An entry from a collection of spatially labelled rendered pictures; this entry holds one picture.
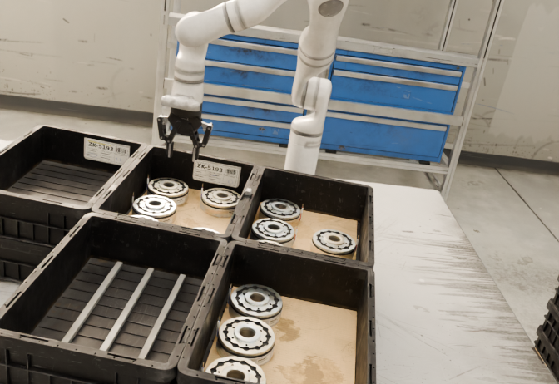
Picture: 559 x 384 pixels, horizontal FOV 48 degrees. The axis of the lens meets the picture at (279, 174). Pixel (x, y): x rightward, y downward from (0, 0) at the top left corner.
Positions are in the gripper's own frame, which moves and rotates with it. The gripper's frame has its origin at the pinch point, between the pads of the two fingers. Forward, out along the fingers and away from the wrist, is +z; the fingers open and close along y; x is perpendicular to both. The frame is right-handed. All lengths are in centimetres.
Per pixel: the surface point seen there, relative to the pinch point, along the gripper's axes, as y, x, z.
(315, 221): -35.8, -1.4, 12.9
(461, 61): -99, -192, 8
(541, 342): -118, -36, 61
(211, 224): -10.9, 9.9, 12.7
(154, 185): 6.3, 1.1, 9.9
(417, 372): -62, 33, 25
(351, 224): -45.1, -3.2, 13.0
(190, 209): -4.3, 5.0, 12.7
